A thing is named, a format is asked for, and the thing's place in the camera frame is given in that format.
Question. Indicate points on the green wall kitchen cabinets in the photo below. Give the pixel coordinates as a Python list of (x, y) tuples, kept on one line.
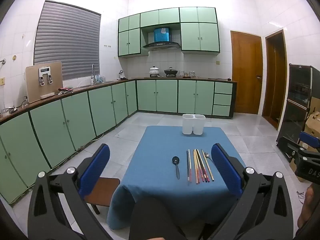
[(200, 35)]

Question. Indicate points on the brown wooden stool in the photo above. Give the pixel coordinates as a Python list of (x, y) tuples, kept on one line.
[(102, 190)]

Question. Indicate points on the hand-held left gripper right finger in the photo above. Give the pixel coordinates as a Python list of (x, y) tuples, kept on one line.
[(225, 170)]

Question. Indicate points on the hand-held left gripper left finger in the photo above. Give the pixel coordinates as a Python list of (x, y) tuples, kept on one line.
[(96, 170)]

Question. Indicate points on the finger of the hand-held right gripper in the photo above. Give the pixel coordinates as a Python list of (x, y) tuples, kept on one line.
[(308, 137), (291, 147)]

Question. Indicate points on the white two-compartment utensil holder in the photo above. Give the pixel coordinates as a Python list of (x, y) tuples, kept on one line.
[(193, 125)]

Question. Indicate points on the white cooking pot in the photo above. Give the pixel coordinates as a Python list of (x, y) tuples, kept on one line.
[(154, 71)]

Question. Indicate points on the glass jar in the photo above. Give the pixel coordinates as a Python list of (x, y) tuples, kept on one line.
[(192, 74)]

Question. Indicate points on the metal spoon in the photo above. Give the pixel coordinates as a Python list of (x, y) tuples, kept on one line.
[(206, 154)]

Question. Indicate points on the black wok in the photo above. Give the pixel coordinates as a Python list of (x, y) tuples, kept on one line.
[(171, 72)]

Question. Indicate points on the metal sink faucet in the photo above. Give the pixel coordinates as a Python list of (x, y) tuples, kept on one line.
[(93, 72)]

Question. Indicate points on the blue tablecloth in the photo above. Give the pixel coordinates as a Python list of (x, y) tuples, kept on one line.
[(155, 155)]

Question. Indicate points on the black chopstick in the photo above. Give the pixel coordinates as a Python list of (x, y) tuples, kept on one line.
[(187, 165), (201, 163)]

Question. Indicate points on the range hood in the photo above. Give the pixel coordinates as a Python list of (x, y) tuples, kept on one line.
[(162, 38)]

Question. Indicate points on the metal kettle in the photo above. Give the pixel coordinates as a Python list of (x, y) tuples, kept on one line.
[(122, 75)]

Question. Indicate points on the green base kitchen cabinets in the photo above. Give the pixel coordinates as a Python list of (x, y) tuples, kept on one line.
[(75, 120)]

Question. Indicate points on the black plastic spoon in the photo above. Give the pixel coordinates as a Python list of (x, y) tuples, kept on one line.
[(175, 159)]

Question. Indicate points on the person's dark trouser legs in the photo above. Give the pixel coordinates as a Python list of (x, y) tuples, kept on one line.
[(155, 217)]

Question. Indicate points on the plain wooden chopstick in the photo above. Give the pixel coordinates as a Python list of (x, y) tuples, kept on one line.
[(208, 166), (195, 165)]

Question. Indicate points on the red cloth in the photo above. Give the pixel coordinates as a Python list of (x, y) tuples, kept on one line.
[(65, 90)]

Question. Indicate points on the grey window blind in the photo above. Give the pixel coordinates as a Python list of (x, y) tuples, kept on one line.
[(67, 40)]

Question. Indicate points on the closed wooden door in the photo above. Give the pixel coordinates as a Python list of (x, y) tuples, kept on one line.
[(246, 72)]

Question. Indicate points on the stacked bowls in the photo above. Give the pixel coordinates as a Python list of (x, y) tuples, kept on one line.
[(183, 74)]

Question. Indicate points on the open wooden doorway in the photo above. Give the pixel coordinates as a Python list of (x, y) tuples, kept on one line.
[(275, 80)]

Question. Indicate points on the person's right forearm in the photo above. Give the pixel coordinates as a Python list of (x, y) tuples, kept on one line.
[(308, 205)]

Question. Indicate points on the cardboard box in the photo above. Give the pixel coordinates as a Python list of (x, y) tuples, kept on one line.
[(313, 125)]

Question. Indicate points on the black glass cabinet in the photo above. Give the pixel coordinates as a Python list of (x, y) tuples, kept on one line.
[(297, 92)]

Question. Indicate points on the beige water dispenser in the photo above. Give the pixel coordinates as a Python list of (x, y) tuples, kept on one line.
[(32, 85)]

